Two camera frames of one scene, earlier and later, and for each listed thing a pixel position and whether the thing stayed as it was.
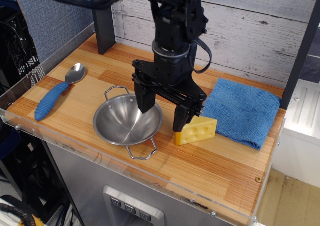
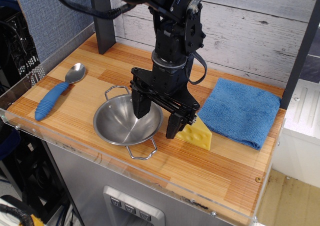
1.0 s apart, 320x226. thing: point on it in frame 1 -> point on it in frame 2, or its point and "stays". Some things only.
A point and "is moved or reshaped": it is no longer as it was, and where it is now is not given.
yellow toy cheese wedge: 199,129 is moved or reshaped
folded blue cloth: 243,112 stays
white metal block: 297,154 stays
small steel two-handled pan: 118,121 stays
